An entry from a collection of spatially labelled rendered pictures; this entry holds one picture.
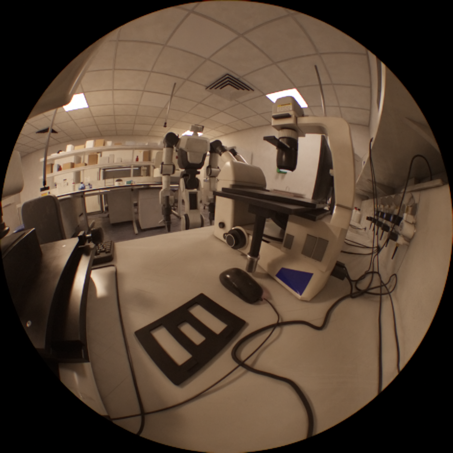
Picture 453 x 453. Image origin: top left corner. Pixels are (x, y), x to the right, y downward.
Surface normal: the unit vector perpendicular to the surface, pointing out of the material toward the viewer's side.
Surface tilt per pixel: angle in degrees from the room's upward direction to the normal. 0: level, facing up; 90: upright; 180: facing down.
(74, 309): 0
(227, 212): 90
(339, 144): 90
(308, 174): 90
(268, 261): 81
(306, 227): 90
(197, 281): 0
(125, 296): 0
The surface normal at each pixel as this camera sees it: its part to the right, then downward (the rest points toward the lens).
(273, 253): -0.52, -0.52
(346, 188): -0.76, 0.14
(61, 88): 0.65, 0.26
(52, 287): 0.09, -0.94
